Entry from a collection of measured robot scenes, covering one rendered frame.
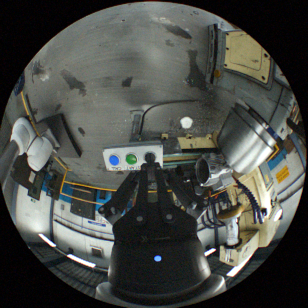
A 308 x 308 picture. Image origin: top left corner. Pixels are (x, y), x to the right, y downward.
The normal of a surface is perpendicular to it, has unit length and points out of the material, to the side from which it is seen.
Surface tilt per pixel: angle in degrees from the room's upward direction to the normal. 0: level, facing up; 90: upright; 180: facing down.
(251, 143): 58
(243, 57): 90
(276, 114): 90
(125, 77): 0
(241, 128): 81
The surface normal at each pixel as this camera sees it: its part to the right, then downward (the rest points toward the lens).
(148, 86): 0.07, 0.80
